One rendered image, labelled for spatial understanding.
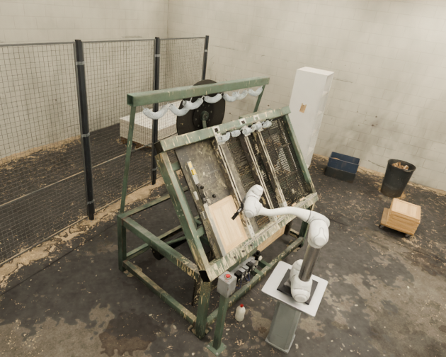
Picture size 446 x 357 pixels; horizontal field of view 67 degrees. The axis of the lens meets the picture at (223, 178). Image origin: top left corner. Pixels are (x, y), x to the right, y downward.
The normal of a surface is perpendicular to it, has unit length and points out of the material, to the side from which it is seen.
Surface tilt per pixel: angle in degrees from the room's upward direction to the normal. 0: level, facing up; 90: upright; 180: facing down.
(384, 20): 90
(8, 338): 0
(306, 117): 90
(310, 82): 90
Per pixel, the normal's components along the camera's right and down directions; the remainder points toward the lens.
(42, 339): 0.11, -0.88
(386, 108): -0.48, 0.36
